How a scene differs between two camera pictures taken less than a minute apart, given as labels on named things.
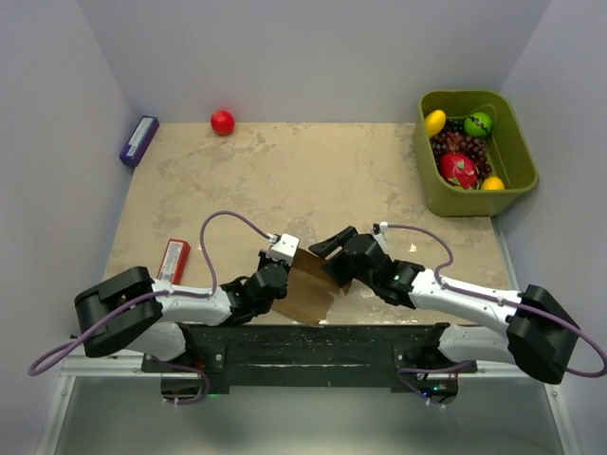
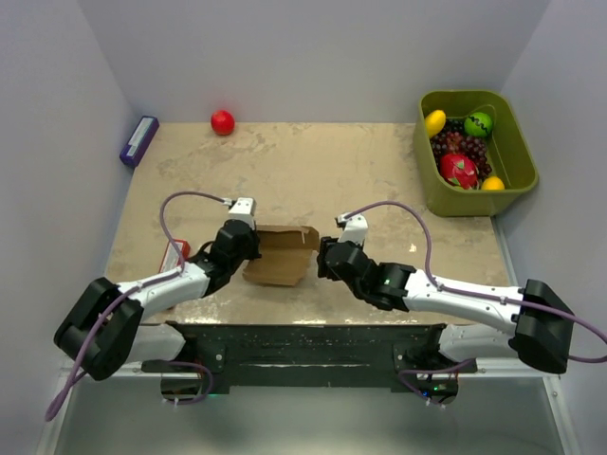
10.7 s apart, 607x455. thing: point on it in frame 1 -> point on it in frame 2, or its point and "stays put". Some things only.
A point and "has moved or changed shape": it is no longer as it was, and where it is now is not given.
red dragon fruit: [459, 172] stays put
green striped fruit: [478, 124] stays put
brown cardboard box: [310, 290] has moved or changed shape
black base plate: [308, 354] stays put
